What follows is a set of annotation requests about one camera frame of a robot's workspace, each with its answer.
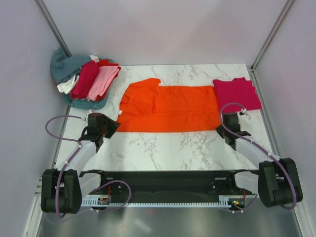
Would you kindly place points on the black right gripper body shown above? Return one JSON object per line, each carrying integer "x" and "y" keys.
{"x": 221, "y": 131}

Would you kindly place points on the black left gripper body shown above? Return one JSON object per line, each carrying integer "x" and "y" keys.
{"x": 108, "y": 127}

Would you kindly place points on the magenta t shirt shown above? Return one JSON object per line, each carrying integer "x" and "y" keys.
{"x": 238, "y": 90}

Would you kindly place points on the orange t shirt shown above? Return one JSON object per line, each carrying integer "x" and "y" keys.
{"x": 147, "y": 106}

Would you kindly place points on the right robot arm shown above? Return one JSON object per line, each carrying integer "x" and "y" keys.
{"x": 276, "y": 179}

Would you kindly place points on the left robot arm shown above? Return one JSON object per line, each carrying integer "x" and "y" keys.
{"x": 63, "y": 188}

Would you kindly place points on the teal laundry basket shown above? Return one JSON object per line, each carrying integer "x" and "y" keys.
{"x": 85, "y": 104}

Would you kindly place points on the pink t shirt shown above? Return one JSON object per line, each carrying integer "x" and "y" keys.
{"x": 102, "y": 82}

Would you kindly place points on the crimson t shirt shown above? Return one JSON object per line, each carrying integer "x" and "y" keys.
{"x": 86, "y": 79}

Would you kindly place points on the grey-teal t shirt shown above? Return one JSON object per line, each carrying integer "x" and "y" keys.
{"x": 63, "y": 68}

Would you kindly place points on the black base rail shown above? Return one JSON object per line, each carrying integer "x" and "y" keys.
{"x": 169, "y": 186}

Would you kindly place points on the white slotted cable duct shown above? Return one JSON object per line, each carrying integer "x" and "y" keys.
{"x": 95, "y": 201}

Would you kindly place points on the left aluminium frame post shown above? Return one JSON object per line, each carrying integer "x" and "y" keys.
{"x": 52, "y": 25}

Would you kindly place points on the aluminium frame post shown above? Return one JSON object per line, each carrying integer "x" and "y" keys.
{"x": 277, "y": 25}
{"x": 52, "y": 25}

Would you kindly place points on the right aluminium frame post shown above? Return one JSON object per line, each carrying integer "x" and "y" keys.
{"x": 277, "y": 25}

